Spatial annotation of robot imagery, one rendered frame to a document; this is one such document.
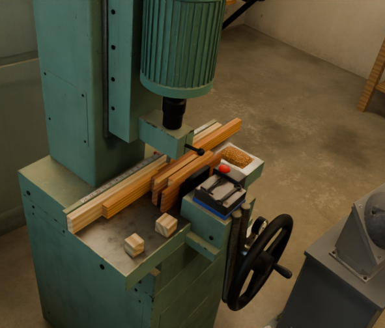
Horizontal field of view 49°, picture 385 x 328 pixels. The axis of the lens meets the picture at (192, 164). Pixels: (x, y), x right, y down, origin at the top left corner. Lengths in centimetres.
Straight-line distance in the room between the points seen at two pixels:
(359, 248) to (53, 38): 113
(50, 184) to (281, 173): 181
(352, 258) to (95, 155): 92
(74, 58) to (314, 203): 190
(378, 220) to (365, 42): 312
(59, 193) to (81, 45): 45
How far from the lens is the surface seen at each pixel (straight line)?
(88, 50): 107
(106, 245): 102
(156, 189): 108
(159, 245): 102
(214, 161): 119
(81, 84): 114
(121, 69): 106
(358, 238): 152
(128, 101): 108
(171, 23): 90
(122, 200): 108
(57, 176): 136
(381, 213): 148
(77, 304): 159
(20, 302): 206
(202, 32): 92
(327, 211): 267
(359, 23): 444
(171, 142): 108
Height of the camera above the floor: 167
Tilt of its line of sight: 38 degrees down
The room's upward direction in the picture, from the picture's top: 8 degrees clockwise
